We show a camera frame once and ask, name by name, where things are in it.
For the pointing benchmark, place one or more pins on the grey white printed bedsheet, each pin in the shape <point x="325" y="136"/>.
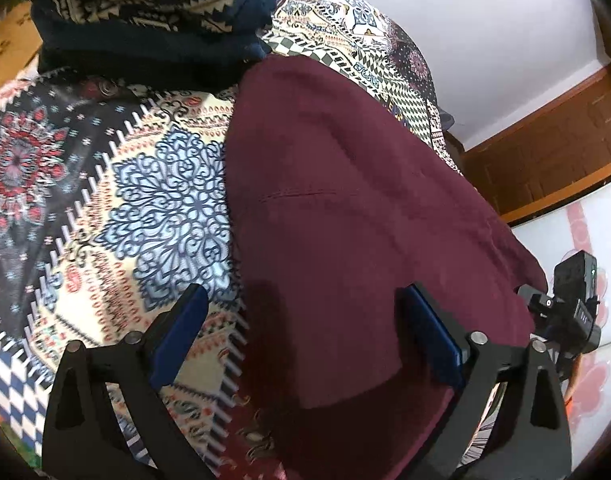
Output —
<point x="480" y="430"/>

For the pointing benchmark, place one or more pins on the white wardrobe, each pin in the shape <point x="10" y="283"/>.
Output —
<point x="600" y="220"/>

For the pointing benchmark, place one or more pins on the patterned patchwork blanket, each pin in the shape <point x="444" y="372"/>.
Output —
<point x="160" y="210"/>

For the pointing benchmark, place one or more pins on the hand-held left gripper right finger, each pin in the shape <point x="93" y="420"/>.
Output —
<point x="435" y="335"/>

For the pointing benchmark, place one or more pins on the cardboard box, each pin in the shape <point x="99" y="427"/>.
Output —
<point x="10" y="40"/>

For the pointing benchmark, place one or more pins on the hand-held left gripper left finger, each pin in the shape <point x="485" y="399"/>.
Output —
<point x="178" y="340"/>

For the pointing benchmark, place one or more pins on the maroon garment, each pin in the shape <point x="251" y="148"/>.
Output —
<point x="335" y="185"/>

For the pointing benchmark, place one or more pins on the dark blue patterned cloth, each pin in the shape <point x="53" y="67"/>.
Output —
<point x="135" y="45"/>

